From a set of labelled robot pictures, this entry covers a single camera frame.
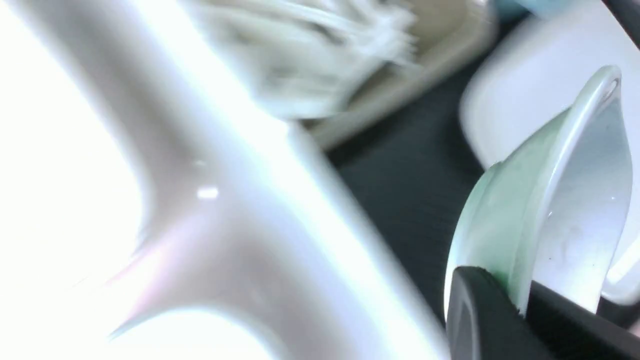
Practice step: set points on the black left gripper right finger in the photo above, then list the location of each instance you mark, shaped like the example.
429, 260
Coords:
571, 332

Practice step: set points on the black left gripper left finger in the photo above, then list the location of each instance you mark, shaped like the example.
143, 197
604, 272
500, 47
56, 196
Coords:
483, 324

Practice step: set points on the small white square bowl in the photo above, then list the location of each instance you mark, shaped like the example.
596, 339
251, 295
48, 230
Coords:
554, 210

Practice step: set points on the white square rice plate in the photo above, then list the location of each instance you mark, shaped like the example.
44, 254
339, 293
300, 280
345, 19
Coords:
535, 73

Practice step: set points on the black serving tray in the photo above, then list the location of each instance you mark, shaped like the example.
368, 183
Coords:
412, 173

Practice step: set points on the olive green plastic bin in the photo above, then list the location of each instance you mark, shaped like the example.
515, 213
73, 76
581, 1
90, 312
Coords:
449, 34

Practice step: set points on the blue plastic bin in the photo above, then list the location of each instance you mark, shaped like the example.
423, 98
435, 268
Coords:
512, 9

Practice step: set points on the pile of white soup spoons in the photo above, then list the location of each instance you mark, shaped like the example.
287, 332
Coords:
306, 59

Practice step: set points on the large white plastic tub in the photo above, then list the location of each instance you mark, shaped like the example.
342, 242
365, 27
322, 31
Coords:
151, 210

